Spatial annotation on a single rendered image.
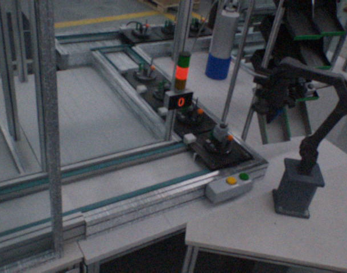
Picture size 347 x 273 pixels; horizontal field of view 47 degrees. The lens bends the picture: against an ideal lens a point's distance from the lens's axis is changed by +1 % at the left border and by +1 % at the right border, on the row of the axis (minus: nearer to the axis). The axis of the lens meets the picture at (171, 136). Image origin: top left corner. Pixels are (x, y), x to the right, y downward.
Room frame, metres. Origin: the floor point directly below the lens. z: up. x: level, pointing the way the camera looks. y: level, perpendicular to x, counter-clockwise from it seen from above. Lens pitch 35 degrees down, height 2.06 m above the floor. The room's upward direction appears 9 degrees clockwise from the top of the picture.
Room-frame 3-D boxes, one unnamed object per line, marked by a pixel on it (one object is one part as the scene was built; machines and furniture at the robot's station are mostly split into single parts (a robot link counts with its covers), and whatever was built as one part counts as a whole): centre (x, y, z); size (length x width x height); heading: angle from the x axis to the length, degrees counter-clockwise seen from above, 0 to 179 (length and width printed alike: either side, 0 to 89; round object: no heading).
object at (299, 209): (1.34, -0.57, 0.96); 0.15 x 0.15 x 0.20; 89
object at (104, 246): (1.89, 0.04, 0.84); 1.50 x 1.41 x 0.03; 126
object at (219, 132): (1.54, -0.22, 1.06); 0.08 x 0.04 x 0.07; 36
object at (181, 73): (1.52, 0.00, 1.33); 0.05 x 0.05 x 0.05
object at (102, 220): (1.25, -0.09, 0.91); 0.89 x 0.06 x 0.11; 126
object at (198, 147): (1.53, -0.23, 0.96); 0.24 x 0.24 x 0.02; 36
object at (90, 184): (1.38, 0.03, 0.91); 0.84 x 0.28 x 0.10; 126
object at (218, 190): (1.31, -0.28, 0.93); 0.21 x 0.07 x 0.06; 126
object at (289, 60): (1.36, -0.49, 1.45); 0.29 x 0.08 x 0.11; 71
